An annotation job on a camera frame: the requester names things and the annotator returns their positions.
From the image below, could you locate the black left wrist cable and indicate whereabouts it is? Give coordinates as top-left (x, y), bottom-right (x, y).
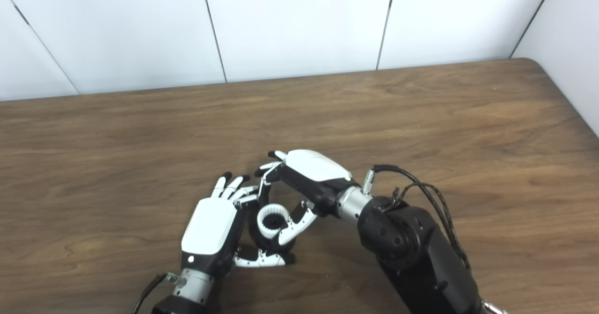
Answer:
top-left (132, 272), bottom-right (181, 314)

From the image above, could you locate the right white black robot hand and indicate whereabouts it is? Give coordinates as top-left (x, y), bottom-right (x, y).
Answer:
top-left (254, 149), bottom-right (354, 247)

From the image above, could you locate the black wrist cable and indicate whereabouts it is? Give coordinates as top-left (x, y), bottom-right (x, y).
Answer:
top-left (132, 272), bottom-right (181, 314)
top-left (363, 164), bottom-right (471, 270)

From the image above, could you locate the white plastic ring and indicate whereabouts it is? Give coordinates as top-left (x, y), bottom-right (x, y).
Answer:
top-left (257, 204), bottom-right (293, 240)

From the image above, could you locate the round black plastic part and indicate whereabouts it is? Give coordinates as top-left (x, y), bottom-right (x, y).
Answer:
top-left (248, 202), bottom-right (296, 254)

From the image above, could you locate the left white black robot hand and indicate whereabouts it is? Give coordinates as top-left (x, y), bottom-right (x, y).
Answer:
top-left (181, 172), bottom-right (296, 277)

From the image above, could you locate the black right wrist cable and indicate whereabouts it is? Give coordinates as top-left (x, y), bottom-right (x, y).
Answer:
top-left (363, 164), bottom-right (471, 270)

